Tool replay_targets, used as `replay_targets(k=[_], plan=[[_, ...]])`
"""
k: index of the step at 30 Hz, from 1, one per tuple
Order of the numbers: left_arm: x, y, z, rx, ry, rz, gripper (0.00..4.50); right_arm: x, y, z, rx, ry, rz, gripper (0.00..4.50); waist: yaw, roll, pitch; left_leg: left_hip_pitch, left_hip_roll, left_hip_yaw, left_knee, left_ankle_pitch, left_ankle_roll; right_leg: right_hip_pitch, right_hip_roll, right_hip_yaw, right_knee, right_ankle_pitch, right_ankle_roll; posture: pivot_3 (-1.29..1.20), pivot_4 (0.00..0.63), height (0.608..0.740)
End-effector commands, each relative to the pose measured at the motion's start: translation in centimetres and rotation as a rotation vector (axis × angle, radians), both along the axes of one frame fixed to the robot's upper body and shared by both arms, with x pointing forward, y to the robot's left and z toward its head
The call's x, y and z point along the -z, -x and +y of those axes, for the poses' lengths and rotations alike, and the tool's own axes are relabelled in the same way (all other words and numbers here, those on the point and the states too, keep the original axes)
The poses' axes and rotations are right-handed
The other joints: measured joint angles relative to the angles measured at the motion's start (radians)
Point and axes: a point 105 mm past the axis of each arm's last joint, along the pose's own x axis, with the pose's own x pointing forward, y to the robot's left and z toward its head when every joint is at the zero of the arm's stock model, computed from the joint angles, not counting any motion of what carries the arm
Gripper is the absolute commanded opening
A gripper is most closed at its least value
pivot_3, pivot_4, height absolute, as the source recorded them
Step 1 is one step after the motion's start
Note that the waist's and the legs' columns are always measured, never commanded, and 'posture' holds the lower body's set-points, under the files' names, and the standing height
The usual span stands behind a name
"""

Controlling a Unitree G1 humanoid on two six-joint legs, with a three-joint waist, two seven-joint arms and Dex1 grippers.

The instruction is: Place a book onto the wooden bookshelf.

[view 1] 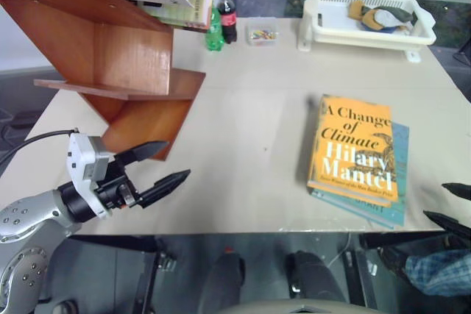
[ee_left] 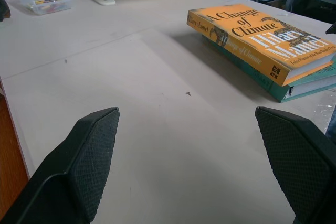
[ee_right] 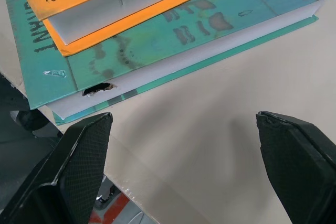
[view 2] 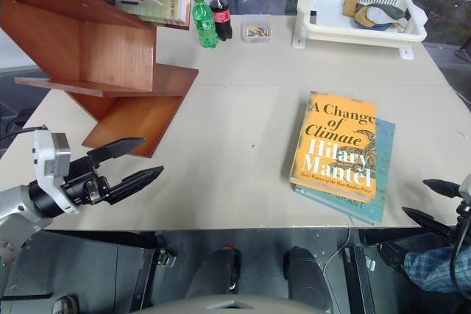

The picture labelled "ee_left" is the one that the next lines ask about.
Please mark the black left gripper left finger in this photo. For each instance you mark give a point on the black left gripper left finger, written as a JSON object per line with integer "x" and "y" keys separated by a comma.
{"x": 78, "y": 171}

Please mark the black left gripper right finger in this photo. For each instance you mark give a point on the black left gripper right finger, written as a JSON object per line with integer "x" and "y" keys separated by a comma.
{"x": 302, "y": 161}

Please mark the black object at edge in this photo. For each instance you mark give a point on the black object at edge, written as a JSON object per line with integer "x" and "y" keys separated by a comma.
{"x": 4, "y": 7}

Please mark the green hardcover book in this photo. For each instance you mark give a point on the green hardcover book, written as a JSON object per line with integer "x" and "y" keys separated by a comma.
{"x": 302, "y": 87}

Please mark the orange paperback book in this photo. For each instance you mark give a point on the orange paperback book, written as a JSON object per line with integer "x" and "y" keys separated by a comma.
{"x": 262, "y": 40}

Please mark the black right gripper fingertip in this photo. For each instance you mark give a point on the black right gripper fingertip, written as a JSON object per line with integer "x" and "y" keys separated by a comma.
{"x": 331, "y": 29}

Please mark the small colourful items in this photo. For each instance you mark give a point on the small colourful items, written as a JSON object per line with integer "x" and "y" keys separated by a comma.
{"x": 47, "y": 3}

